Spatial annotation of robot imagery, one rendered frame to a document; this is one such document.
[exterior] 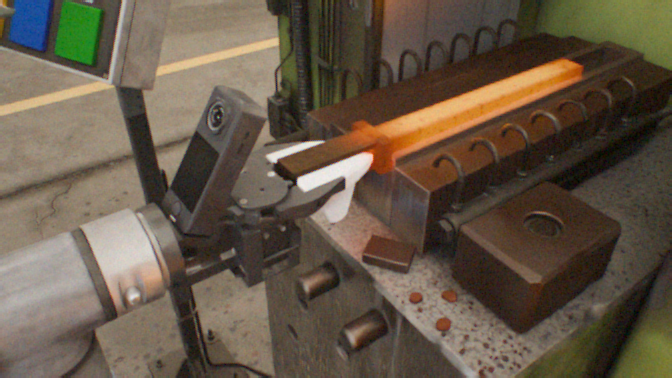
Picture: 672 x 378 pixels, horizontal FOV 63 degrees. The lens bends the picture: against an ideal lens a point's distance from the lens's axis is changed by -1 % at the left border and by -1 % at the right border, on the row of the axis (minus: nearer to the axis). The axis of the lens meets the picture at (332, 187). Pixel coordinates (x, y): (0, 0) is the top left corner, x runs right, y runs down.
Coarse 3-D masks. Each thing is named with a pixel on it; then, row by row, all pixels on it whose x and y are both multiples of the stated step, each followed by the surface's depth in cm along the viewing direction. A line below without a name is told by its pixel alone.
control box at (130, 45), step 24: (72, 0) 75; (96, 0) 73; (120, 0) 71; (144, 0) 73; (168, 0) 77; (120, 24) 72; (144, 24) 75; (0, 48) 82; (24, 48) 80; (48, 48) 77; (120, 48) 72; (144, 48) 76; (72, 72) 76; (96, 72) 74; (120, 72) 74; (144, 72) 77
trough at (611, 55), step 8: (600, 48) 73; (608, 48) 73; (584, 56) 71; (592, 56) 72; (600, 56) 73; (608, 56) 73; (616, 56) 72; (624, 56) 71; (584, 64) 72; (592, 64) 72; (600, 64) 72; (584, 72) 70
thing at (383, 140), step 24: (528, 72) 64; (552, 72) 65; (576, 72) 66; (456, 96) 59; (480, 96) 59; (504, 96) 60; (360, 120) 54; (408, 120) 55; (432, 120) 55; (456, 120) 56; (336, 144) 51; (360, 144) 51; (384, 144) 50; (408, 144) 54; (288, 168) 47; (312, 168) 48; (384, 168) 52
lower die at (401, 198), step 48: (528, 48) 77; (576, 48) 75; (624, 48) 72; (384, 96) 66; (432, 96) 64; (528, 96) 62; (576, 96) 63; (624, 96) 63; (432, 144) 54; (384, 192) 55; (432, 192) 49; (480, 192) 54; (432, 240) 53
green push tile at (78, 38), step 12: (60, 12) 75; (72, 12) 74; (84, 12) 73; (96, 12) 72; (60, 24) 75; (72, 24) 74; (84, 24) 73; (96, 24) 72; (60, 36) 75; (72, 36) 74; (84, 36) 73; (96, 36) 73; (60, 48) 75; (72, 48) 74; (84, 48) 73; (96, 48) 73; (72, 60) 75; (84, 60) 74; (96, 60) 74
